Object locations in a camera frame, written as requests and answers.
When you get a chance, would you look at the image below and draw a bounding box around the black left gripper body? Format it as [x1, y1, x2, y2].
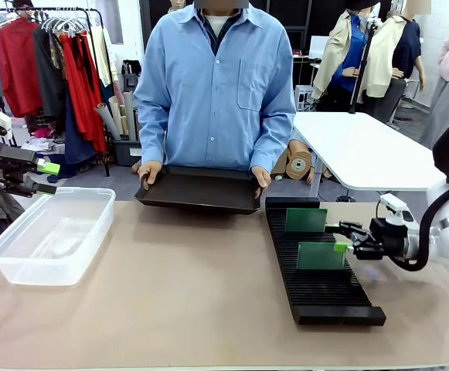
[0, 137, 36, 194]

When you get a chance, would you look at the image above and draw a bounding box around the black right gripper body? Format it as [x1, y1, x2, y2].
[353, 219, 410, 260]

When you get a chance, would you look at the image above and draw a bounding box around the green PCB board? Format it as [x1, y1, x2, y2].
[284, 208, 328, 233]
[296, 242, 347, 271]

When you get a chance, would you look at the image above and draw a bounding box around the black plastic tray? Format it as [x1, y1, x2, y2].
[134, 165, 264, 216]

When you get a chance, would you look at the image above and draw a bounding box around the person's right forearm blue sleeve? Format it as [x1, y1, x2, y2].
[133, 96, 169, 165]

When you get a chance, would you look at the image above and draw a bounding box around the person's left forearm blue sleeve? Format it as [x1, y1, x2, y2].
[250, 111, 297, 173]

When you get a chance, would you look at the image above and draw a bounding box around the person's left hand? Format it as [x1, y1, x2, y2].
[249, 166, 273, 194]

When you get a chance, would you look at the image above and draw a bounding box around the person's right hand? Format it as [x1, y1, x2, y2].
[137, 161, 164, 191]

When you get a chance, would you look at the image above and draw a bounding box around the navy blue hanging fabric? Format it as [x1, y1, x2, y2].
[63, 92, 98, 168]

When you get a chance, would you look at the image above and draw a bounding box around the black slotted PCB rack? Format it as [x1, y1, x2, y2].
[265, 196, 386, 327]

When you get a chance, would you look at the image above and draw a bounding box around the clear plastic storage box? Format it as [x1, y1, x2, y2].
[0, 186, 117, 287]

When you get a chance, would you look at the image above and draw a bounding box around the black metal clothes rack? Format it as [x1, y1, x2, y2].
[0, 6, 111, 177]

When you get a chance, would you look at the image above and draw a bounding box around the grey slanted cardboard tube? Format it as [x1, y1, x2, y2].
[94, 102, 123, 141]

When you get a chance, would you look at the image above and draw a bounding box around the white side table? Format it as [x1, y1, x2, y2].
[292, 111, 447, 198]

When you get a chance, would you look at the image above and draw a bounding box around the red hanging dress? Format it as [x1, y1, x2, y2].
[59, 32, 108, 155]

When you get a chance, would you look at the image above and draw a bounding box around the dark grey storage bin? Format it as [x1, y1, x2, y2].
[114, 138, 143, 168]

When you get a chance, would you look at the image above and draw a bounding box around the brown lying mannequin torso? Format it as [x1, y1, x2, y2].
[281, 138, 325, 186]

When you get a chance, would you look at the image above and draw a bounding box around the beige cardboard tube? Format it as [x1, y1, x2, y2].
[107, 95, 125, 136]

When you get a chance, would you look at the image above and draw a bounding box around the dark grey hanging coat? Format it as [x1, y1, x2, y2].
[32, 26, 69, 121]

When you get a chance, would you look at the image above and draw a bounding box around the red hanging shirt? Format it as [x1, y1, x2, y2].
[0, 17, 43, 119]

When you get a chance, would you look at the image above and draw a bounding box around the black bag on shelf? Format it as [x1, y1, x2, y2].
[121, 59, 144, 92]

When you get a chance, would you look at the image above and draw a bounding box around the cream hanging garment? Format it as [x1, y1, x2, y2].
[88, 26, 120, 89]

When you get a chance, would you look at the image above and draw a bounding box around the white plastic crate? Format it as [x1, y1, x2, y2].
[294, 84, 317, 114]

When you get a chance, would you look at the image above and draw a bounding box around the black tripod pole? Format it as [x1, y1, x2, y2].
[349, 17, 380, 115]

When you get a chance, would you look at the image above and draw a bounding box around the mannequin in beige jacket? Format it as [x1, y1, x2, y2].
[311, 0, 372, 102]

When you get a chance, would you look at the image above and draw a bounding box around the mannequin in cream navy top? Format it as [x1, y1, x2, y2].
[365, 0, 427, 125]

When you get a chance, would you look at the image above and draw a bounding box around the person in blue shirt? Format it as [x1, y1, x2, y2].
[133, 0, 297, 182]

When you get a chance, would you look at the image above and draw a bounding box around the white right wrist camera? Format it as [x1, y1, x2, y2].
[379, 193, 417, 226]

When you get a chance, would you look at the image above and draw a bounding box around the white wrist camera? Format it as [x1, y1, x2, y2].
[379, 193, 417, 226]
[0, 111, 15, 148]

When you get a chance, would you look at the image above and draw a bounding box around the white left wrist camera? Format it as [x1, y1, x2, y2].
[0, 111, 15, 148]

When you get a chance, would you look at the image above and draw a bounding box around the black right arm cable sleeve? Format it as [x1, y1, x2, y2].
[386, 111, 449, 272]

